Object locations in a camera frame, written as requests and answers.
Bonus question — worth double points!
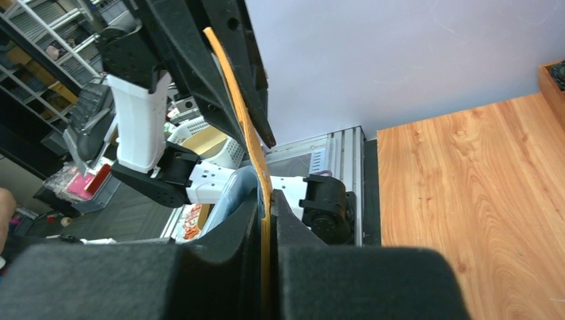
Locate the white plastic basket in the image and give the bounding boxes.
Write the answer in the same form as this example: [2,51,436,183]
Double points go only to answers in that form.
[167,116,245,169]

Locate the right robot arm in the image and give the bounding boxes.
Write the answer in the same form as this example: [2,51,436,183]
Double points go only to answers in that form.
[1,168,470,319]

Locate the wooden compartment tray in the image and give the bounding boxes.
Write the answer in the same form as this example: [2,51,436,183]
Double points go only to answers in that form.
[538,61,564,125]

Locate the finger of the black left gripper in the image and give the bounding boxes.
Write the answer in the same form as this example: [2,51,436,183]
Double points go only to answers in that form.
[135,0,245,146]
[203,0,277,148]

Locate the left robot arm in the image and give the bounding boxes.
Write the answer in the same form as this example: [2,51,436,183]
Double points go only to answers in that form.
[76,1,276,208]

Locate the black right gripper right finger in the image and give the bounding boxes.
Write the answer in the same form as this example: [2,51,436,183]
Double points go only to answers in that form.
[271,190,470,319]

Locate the yellow leather card holder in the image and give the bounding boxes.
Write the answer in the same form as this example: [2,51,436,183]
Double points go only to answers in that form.
[203,27,273,319]

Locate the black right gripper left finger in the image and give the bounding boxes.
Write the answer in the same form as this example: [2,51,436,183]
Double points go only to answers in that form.
[1,191,260,319]

